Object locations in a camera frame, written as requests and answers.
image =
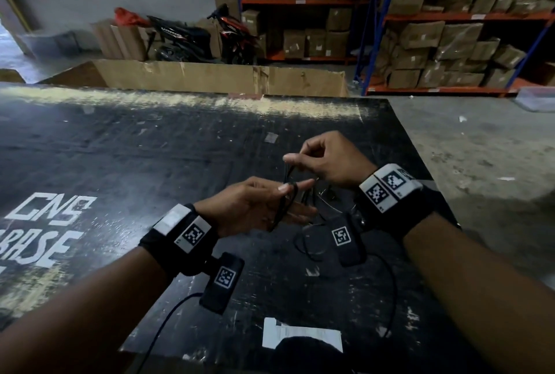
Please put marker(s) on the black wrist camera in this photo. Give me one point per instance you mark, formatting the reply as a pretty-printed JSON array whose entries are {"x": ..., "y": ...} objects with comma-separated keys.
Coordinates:
[
  {"x": 347, "y": 241},
  {"x": 223, "y": 282}
]

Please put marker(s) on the cardboard boxes on narrow rack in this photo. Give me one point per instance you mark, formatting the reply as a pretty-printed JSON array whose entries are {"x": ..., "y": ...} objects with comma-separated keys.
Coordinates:
[{"x": 312, "y": 42}]

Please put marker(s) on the black and red motorcycle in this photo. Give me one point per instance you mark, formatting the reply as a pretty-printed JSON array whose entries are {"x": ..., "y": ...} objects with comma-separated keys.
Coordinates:
[{"x": 195, "y": 39}]

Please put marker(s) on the white paper label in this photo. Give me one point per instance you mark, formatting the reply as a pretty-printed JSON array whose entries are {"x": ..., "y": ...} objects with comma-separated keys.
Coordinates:
[{"x": 299, "y": 334}]

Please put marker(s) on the person's right thumb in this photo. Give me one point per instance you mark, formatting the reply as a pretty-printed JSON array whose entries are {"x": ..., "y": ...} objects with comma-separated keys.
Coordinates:
[{"x": 303, "y": 161}]

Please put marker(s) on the leaning flat cardboard sheets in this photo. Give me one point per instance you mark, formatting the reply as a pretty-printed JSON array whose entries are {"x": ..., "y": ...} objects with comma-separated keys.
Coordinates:
[{"x": 121, "y": 42}]

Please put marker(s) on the person's left hand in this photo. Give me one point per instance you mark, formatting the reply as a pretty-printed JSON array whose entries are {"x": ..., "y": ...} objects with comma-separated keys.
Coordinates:
[{"x": 243, "y": 209}]

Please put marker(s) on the person's left thumb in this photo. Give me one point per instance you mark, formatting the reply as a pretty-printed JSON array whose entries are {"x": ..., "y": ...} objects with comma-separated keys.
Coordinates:
[{"x": 277, "y": 185}]

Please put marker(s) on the person's right hand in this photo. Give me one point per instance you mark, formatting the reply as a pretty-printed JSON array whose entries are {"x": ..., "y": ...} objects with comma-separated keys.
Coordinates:
[{"x": 342, "y": 161}]

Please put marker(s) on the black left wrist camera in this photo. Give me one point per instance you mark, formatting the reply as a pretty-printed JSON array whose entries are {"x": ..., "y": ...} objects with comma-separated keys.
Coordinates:
[{"x": 223, "y": 282}]

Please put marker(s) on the black left wristband with markers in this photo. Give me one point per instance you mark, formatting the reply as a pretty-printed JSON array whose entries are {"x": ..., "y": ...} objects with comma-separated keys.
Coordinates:
[{"x": 182, "y": 239}]

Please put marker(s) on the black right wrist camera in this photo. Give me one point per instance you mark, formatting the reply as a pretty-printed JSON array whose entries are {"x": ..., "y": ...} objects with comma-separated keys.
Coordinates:
[{"x": 347, "y": 241}]

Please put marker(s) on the person's right forearm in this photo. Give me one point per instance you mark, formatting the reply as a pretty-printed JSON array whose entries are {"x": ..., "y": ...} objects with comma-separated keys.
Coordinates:
[{"x": 485, "y": 300}]

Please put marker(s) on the black wristband with markers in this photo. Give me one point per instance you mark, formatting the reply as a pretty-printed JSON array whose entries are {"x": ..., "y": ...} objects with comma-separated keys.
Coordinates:
[
  {"x": 394, "y": 196},
  {"x": 182, "y": 239}
]

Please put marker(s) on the black right wristband with markers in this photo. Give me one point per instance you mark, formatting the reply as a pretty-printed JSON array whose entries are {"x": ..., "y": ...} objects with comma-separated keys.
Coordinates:
[{"x": 394, "y": 196}]

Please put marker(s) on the person's left forearm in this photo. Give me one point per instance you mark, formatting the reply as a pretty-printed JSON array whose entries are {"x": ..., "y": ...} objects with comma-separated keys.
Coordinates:
[{"x": 82, "y": 321}]

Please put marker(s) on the cardboard boxes on wide rack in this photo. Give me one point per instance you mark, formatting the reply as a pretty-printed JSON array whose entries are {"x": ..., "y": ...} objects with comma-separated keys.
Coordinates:
[{"x": 455, "y": 48}]

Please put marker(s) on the red cloth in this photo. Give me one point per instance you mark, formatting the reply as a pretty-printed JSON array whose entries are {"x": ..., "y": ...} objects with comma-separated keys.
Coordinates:
[{"x": 130, "y": 17}]

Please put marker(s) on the narrow blue orange shelf rack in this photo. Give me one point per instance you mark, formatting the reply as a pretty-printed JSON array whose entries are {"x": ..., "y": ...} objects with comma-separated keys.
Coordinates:
[{"x": 303, "y": 2}]

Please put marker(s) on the wide blue orange shelf rack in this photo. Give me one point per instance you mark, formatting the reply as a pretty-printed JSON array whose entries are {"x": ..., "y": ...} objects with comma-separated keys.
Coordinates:
[{"x": 459, "y": 17}]

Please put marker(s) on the clear plastic container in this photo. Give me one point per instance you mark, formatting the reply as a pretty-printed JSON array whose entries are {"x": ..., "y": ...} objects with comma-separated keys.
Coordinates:
[{"x": 537, "y": 99}]

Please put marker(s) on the large open cardboard box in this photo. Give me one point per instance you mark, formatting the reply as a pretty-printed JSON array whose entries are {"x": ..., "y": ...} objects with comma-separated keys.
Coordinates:
[{"x": 208, "y": 76}]

